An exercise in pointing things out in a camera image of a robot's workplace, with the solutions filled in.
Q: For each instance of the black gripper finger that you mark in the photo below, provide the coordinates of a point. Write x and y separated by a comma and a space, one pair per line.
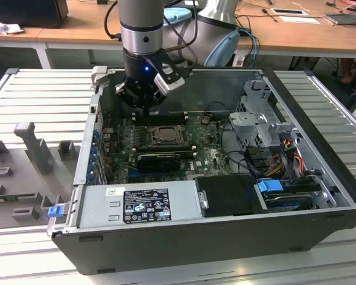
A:
127, 95
158, 98

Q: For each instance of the white framed tablet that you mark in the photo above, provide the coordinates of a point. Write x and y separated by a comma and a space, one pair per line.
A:
287, 12

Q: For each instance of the hard disk in blue carrier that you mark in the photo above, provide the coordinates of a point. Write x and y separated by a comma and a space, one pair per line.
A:
270, 187

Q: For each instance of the CPU socket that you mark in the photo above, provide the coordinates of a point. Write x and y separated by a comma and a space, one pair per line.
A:
150, 139

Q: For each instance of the grey notebook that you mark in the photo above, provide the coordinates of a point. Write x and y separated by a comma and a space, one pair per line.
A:
342, 18

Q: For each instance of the silver CPU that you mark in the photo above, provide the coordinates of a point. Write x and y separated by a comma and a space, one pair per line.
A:
166, 133

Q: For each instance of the grey power supply unit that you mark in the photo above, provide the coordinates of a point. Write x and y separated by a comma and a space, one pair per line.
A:
95, 205

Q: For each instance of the grey parts rack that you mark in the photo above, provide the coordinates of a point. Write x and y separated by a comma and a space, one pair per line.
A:
17, 178

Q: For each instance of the black plastic shroud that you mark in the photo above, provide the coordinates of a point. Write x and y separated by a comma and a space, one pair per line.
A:
228, 196

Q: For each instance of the black open PC case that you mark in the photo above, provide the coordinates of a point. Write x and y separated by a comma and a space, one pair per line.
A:
166, 249

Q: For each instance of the crumpled white paper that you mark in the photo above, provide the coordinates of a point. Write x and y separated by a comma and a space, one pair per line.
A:
6, 27

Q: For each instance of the silver metal drive cage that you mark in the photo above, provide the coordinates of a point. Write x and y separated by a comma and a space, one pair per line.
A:
255, 127

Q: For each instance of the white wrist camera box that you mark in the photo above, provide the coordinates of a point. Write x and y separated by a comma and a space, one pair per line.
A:
169, 84

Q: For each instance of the black graphics card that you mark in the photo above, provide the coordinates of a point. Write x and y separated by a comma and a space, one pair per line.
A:
157, 162

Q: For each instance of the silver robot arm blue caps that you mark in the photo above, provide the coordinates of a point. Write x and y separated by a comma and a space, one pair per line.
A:
141, 17

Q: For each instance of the green RAM stick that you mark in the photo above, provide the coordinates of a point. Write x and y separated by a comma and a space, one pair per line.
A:
12, 196

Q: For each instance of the wooden desk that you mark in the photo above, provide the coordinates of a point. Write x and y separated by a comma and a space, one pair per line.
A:
77, 26

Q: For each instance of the green motherboard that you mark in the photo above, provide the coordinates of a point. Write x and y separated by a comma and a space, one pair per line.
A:
207, 157

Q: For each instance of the white paper sheet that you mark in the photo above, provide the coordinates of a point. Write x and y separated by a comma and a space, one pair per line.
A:
299, 19

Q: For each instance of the round coin battery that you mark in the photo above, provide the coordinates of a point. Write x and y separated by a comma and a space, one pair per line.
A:
205, 119

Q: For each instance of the blue case latch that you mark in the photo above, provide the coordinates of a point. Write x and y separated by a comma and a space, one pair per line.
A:
55, 212

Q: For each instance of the black box on desk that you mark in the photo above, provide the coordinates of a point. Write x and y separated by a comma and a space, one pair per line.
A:
26, 12

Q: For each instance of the white power adapter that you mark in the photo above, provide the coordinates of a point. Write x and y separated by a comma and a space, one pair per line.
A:
239, 60

